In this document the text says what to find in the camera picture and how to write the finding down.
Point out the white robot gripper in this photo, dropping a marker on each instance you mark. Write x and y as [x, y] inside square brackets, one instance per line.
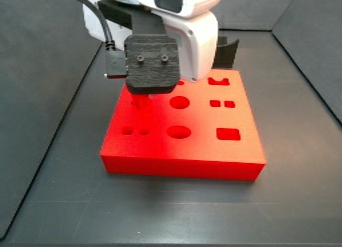
[196, 35]

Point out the red star peg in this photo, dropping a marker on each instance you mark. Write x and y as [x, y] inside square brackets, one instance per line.
[141, 101]

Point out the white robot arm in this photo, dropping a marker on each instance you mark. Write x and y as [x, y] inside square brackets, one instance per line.
[180, 8]

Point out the black curved holder block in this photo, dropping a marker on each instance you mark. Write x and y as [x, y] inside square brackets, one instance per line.
[224, 54]

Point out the red shape-sorter block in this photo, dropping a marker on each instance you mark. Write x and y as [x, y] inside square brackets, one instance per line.
[192, 133]

